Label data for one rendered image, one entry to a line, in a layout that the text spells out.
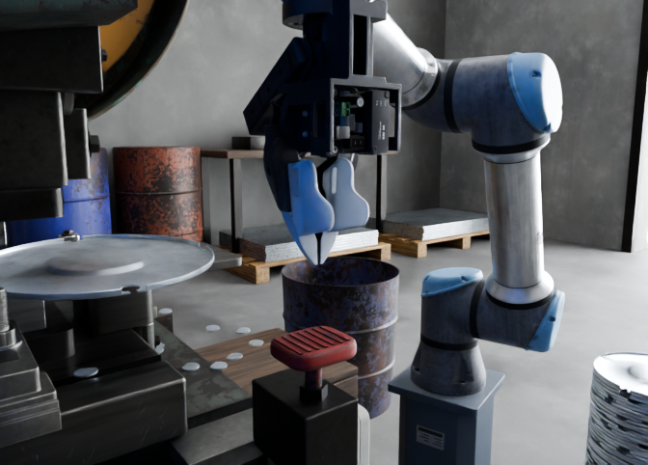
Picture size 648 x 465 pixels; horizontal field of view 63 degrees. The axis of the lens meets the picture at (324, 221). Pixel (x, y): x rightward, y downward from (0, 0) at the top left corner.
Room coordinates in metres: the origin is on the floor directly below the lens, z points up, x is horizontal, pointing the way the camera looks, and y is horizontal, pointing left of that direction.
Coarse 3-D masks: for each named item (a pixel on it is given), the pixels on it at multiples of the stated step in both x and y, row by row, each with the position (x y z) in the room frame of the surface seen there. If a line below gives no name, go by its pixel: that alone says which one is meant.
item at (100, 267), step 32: (0, 256) 0.68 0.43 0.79; (32, 256) 0.68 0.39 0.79; (64, 256) 0.67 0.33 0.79; (96, 256) 0.67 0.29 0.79; (128, 256) 0.67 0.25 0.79; (160, 256) 0.70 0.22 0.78; (192, 256) 0.70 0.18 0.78; (32, 288) 0.55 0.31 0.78; (64, 288) 0.55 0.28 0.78; (96, 288) 0.55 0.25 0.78
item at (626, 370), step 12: (600, 360) 1.39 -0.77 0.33; (612, 360) 1.39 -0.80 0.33; (624, 360) 1.39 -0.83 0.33; (636, 360) 1.39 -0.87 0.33; (600, 372) 1.31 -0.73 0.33; (612, 372) 1.31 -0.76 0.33; (624, 372) 1.31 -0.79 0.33; (636, 372) 1.30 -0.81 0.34; (612, 384) 1.24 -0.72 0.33; (624, 384) 1.24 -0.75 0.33; (636, 384) 1.24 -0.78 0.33
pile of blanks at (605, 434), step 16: (592, 368) 1.36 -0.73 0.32; (592, 384) 1.34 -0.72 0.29; (608, 384) 1.26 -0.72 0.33; (592, 400) 1.32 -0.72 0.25; (608, 400) 1.26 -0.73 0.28; (624, 400) 1.21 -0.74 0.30; (640, 400) 1.19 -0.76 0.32; (592, 416) 1.32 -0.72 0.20; (608, 416) 1.24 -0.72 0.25; (624, 416) 1.21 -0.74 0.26; (640, 416) 1.18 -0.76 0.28; (592, 432) 1.32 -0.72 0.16; (608, 432) 1.24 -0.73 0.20; (624, 432) 1.21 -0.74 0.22; (640, 432) 1.18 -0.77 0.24; (592, 448) 1.30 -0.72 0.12; (608, 448) 1.24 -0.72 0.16; (624, 448) 1.22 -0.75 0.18; (640, 448) 1.18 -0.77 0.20; (592, 464) 1.29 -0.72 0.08; (608, 464) 1.24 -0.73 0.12; (624, 464) 1.20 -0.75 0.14; (640, 464) 1.18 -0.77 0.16
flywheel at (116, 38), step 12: (144, 0) 1.04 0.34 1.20; (132, 12) 1.03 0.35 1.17; (144, 12) 1.04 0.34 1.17; (120, 24) 1.01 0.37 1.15; (132, 24) 1.03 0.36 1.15; (108, 36) 1.00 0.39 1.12; (120, 36) 1.01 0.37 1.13; (132, 36) 1.03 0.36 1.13; (108, 48) 1.00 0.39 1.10; (120, 48) 1.01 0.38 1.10; (108, 60) 1.00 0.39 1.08
